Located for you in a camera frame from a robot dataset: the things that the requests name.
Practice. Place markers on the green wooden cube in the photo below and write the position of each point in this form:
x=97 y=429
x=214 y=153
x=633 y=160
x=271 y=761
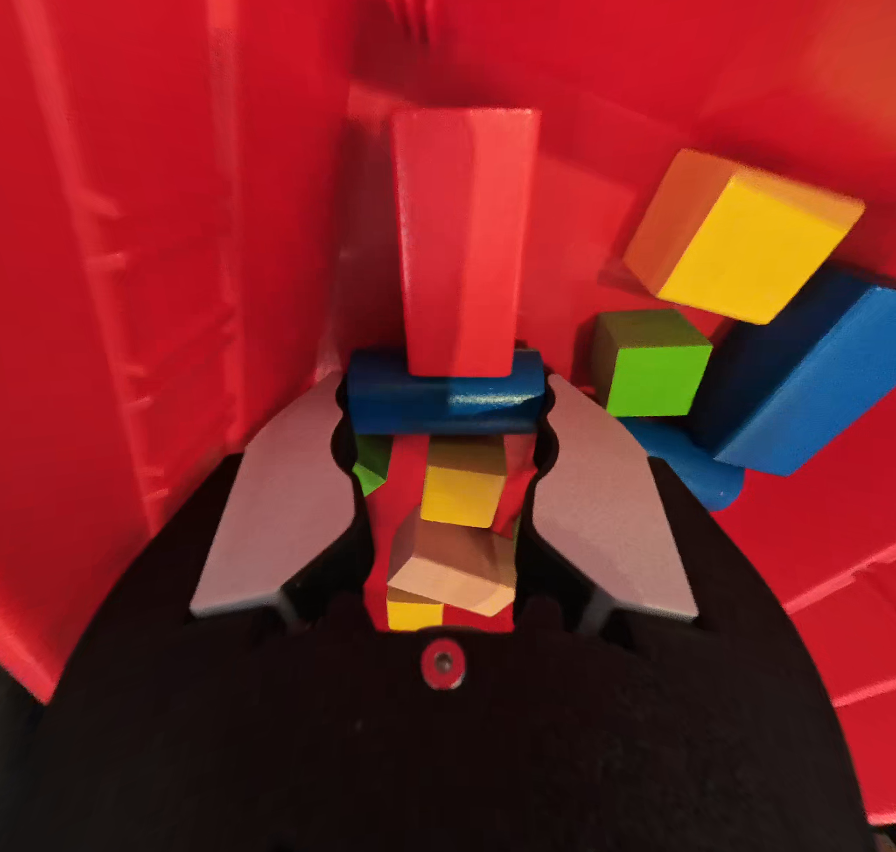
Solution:
x=647 y=365

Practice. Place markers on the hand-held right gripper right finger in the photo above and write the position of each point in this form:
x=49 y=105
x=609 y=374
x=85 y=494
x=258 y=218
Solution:
x=609 y=516

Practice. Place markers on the red wooden block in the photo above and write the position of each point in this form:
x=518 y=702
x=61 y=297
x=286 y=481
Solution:
x=462 y=236

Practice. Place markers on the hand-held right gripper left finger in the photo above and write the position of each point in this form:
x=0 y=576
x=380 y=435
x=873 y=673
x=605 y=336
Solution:
x=280 y=516

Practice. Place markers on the long green wooden block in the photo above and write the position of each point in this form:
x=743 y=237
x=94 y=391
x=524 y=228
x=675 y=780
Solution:
x=368 y=463

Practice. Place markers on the blue wooden cylinder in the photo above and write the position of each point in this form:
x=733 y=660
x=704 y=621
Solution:
x=689 y=467
x=448 y=397

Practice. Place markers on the yellow wooden cube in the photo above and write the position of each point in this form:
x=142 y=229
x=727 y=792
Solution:
x=465 y=485

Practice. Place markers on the red plastic bin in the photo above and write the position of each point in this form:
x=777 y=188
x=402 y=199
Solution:
x=168 y=166

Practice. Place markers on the natural wooden block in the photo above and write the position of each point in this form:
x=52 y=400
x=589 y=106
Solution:
x=451 y=565

